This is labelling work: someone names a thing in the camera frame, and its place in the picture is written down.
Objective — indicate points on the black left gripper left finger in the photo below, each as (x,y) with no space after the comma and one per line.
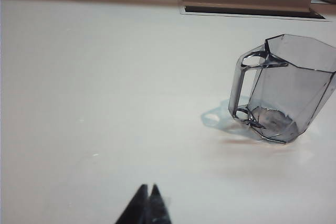
(136,208)

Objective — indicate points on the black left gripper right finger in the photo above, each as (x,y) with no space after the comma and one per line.
(158,208)

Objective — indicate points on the transparent grey faceted mug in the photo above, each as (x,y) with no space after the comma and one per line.
(288,90)

